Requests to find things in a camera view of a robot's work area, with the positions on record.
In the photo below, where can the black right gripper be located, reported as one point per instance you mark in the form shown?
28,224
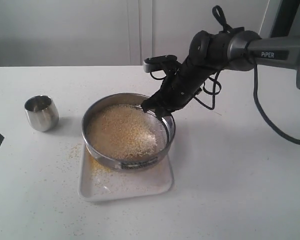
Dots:
177,91

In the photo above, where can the pile of tan sand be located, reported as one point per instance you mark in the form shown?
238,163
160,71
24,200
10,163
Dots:
122,132

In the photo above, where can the round steel sieve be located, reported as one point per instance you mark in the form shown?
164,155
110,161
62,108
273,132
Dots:
164,131

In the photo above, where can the stainless steel cup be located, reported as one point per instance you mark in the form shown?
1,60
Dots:
41,113

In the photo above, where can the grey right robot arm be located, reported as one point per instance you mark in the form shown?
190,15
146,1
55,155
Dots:
210,53

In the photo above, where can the yellow millet pile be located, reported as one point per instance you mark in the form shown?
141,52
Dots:
101,176

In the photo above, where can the white plastic tray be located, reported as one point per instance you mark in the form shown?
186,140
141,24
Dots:
154,181

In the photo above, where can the white cabinet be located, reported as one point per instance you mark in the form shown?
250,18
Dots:
116,32

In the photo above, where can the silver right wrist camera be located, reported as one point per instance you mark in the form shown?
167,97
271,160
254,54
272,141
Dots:
160,63

